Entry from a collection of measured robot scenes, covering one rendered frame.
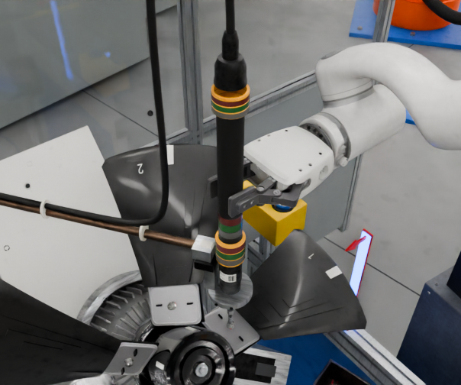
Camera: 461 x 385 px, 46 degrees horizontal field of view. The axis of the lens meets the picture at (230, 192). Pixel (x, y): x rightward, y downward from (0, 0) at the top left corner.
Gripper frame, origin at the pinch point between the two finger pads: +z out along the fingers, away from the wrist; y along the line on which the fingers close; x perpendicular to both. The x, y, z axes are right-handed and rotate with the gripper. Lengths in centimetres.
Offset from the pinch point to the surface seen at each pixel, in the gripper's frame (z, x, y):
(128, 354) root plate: 17.1, -25.5, 3.1
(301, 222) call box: -40, -48, 21
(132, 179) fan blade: 3.1, -11.0, 21.8
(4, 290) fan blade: 28.5, -8.8, 11.0
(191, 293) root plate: 4.4, -22.2, 4.1
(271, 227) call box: -31, -45, 23
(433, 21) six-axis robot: -337, -136, 170
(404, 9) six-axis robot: -321, -129, 188
